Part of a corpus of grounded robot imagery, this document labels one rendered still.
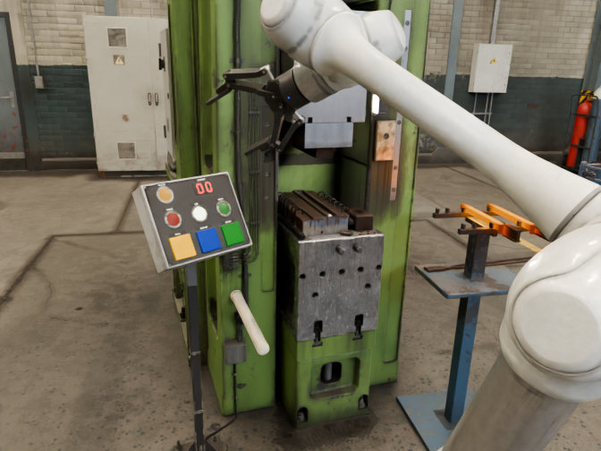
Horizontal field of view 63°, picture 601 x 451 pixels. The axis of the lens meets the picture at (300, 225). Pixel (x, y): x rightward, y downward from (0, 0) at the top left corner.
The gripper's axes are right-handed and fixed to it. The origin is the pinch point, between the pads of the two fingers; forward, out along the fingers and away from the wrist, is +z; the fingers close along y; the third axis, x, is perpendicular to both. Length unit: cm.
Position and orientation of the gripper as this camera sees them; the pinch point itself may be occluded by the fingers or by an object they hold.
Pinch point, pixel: (232, 125)
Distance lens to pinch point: 112.0
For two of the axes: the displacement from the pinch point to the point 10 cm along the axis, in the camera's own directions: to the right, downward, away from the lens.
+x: -2.7, 6.2, -7.3
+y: -5.6, -7.2, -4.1
